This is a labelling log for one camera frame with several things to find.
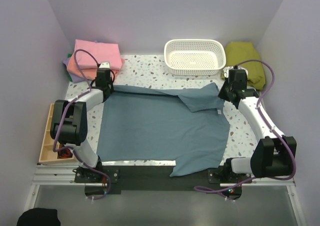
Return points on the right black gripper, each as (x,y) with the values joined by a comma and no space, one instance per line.
(221,93)

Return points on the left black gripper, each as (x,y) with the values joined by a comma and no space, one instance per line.
(112,88)

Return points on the blue t shirt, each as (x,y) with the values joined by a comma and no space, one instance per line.
(187,126)

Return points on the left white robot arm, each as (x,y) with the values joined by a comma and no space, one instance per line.
(69,124)

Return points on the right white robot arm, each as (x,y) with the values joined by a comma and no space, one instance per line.
(274,155)

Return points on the salmon folded t shirt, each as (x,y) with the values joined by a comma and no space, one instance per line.
(92,63)

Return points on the lilac folded t shirt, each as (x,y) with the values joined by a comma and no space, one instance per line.
(76,74)

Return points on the green folded t shirt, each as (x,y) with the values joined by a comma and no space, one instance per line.
(69,76)

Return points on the white plastic basket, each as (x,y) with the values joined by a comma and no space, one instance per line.
(194,57)

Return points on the wooden compartment tray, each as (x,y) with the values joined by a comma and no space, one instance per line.
(47,156)

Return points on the black object bottom left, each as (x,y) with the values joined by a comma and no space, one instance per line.
(39,216)

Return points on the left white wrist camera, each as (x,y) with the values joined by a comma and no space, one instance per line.
(104,65)

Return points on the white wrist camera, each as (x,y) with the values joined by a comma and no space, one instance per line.
(104,65)
(241,68)

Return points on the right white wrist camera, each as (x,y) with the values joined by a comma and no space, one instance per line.
(241,68)

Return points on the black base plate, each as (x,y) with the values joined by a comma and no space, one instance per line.
(152,178)

